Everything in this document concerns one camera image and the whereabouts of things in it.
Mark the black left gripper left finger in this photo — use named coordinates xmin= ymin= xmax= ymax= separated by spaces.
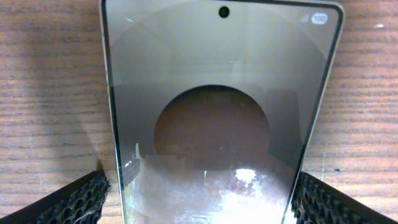
xmin=1 ymin=170 xmax=109 ymax=224

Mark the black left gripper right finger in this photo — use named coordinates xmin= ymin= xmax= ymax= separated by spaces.
xmin=291 ymin=172 xmax=397 ymax=224

